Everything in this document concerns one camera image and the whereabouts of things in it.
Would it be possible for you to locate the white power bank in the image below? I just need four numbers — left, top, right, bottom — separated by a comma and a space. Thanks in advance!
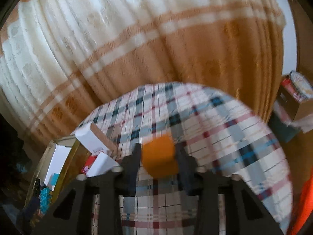
86, 152, 119, 177

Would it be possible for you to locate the orange cube block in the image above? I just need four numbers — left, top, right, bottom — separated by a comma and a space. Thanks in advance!
141, 134, 179, 179

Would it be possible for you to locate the tall white carton box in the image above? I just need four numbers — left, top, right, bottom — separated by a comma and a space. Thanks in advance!
74, 122, 117, 156

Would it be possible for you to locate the large teal toy brick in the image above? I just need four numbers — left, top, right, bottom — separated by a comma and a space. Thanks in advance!
39, 174, 59, 215

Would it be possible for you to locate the red toy brick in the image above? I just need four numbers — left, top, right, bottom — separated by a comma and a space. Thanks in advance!
81, 155, 98, 174

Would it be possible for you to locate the plaid tablecloth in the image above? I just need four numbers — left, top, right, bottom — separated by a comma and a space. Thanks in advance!
83, 82, 293, 234

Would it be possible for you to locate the white paper tray liner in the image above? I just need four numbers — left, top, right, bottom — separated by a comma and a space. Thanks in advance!
44, 144, 71, 185

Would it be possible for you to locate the gold metal tin tray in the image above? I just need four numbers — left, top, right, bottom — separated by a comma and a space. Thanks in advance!
25, 135, 90, 206

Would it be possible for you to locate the orange red object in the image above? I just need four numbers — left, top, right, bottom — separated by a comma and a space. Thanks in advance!
287, 176, 313, 235

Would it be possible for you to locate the cardboard box with goods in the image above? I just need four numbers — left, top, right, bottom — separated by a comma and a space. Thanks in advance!
273, 75, 312, 133

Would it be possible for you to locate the cream and orange curtain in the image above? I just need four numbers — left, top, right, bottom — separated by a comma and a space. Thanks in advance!
1, 0, 285, 151

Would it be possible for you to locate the wooden door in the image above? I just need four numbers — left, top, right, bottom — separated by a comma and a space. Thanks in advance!
288, 0, 313, 82

